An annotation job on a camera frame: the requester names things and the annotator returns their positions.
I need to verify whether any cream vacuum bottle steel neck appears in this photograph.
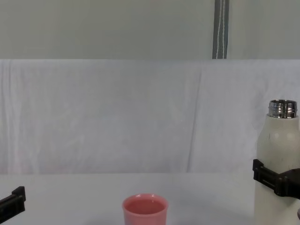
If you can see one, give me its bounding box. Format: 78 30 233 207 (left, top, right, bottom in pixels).
254 99 300 225

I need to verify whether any pink cup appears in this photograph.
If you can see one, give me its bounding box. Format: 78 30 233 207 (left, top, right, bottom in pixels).
121 193 169 225

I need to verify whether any white table cloth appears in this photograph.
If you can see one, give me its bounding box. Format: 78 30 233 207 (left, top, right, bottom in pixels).
0 58 300 225

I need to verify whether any white curtain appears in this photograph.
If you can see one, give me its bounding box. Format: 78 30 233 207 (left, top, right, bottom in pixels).
226 0 300 60
0 0 216 60

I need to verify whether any grey striped post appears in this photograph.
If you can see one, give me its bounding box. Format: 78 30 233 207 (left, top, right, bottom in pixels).
212 0 229 60

